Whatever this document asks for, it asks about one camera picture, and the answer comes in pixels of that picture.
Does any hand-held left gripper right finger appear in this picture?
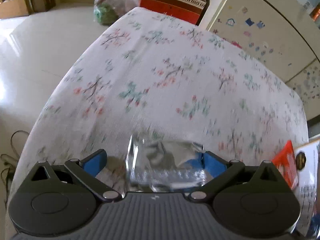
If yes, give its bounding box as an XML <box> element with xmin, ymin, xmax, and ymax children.
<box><xmin>190</xmin><ymin>152</ymin><xmax>284</xmax><ymax>200</ymax></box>

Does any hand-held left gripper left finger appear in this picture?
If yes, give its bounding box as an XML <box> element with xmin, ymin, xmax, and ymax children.
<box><xmin>30</xmin><ymin>149</ymin><xmax>123</xmax><ymax>202</ymax></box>

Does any clear plastic packet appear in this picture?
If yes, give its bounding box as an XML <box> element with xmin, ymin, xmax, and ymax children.
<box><xmin>126</xmin><ymin>134</ymin><xmax>213</xmax><ymax>193</ymax></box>

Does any orange red snack packet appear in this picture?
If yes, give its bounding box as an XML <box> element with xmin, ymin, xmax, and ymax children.
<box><xmin>271</xmin><ymin>140</ymin><xmax>300</xmax><ymax>190</ymax></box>

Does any cardboard box with white label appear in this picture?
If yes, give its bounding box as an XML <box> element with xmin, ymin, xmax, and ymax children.
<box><xmin>292</xmin><ymin>137</ymin><xmax>320</xmax><ymax>238</ymax></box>

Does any floral tablecloth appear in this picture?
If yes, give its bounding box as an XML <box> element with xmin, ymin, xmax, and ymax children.
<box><xmin>5</xmin><ymin>6</ymin><xmax>310</xmax><ymax>240</ymax></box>

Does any cream cabinet with stickers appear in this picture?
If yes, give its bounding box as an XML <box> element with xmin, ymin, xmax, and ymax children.
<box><xmin>199</xmin><ymin>0</ymin><xmax>320</xmax><ymax>121</ymax></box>

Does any plastic bag with dried twigs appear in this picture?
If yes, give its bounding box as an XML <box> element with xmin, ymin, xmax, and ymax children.
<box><xmin>94</xmin><ymin>0</ymin><xmax>143</xmax><ymax>26</ymax></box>

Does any red patterned box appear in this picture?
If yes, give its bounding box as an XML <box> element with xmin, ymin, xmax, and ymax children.
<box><xmin>139</xmin><ymin>0</ymin><xmax>207</xmax><ymax>26</ymax></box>

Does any black cable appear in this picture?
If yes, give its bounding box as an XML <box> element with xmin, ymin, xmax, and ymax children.
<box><xmin>0</xmin><ymin>130</ymin><xmax>29</xmax><ymax>180</ymax></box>

